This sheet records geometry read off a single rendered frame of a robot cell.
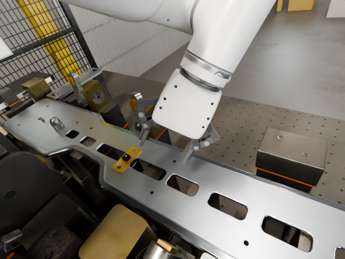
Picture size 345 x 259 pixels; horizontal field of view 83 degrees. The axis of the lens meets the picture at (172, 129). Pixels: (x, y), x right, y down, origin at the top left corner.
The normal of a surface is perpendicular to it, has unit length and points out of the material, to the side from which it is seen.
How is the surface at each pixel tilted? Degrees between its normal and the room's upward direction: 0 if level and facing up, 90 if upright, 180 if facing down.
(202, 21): 52
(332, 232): 0
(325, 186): 0
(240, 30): 84
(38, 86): 90
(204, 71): 69
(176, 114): 76
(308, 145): 0
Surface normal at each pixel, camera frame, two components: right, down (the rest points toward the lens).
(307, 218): -0.19, -0.73
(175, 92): -0.20, 0.36
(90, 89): 0.82, 0.25
